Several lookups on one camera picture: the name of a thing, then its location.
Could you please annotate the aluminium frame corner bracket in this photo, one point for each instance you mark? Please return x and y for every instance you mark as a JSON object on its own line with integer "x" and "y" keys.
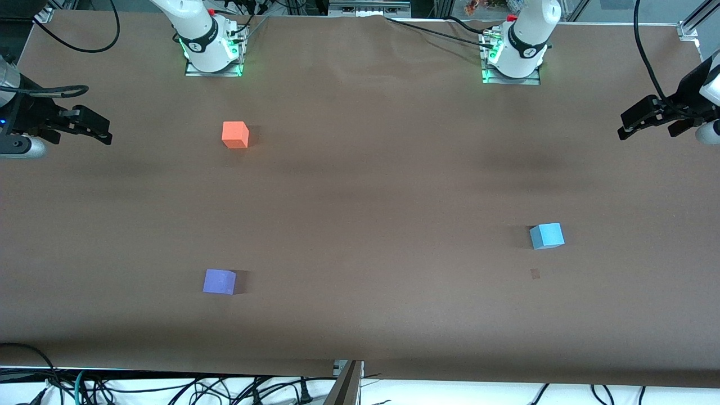
{"x": 45, "y": 14}

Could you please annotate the orange block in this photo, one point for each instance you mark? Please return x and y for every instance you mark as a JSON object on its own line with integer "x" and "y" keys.
{"x": 233, "y": 136}

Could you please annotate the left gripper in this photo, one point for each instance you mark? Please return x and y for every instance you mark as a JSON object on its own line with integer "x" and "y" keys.
{"x": 686, "y": 91}

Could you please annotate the brown table cover sheet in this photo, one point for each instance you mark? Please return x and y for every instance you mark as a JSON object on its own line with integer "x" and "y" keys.
{"x": 360, "y": 197}

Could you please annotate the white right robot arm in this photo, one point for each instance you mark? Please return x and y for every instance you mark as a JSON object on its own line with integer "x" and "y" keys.
{"x": 197, "y": 28}

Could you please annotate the grey power strip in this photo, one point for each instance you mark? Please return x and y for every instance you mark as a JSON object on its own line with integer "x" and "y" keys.
{"x": 368, "y": 7}

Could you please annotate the light blue block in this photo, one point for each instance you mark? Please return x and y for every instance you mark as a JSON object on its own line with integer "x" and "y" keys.
{"x": 547, "y": 237}

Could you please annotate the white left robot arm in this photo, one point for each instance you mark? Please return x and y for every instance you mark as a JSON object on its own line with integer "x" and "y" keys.
{"x": 529, "y": 28}

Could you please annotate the orange toy figure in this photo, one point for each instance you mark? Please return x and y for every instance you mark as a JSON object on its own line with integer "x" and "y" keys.
{"x": 476, "y": 7}

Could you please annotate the purple block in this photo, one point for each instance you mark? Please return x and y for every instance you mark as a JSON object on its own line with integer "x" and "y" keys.
{"x": 218, "y": 282}

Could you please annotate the aluminium frame profile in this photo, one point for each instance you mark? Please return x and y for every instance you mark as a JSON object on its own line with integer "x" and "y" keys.
{"x": 700, "y": 12}

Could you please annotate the grey metal beam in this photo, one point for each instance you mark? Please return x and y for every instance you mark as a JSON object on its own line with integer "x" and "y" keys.
{"x": 344, "y": 391}

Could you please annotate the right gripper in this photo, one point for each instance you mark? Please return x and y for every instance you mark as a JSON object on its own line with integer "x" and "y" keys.
{"x": 29, "y": 115}

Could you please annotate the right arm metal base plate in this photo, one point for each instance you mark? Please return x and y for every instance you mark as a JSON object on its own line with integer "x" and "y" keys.
{"x": 194, "y": 71}

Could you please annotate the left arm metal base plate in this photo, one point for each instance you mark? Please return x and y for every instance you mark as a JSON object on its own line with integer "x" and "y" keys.
{"x": 509, "y": 81}

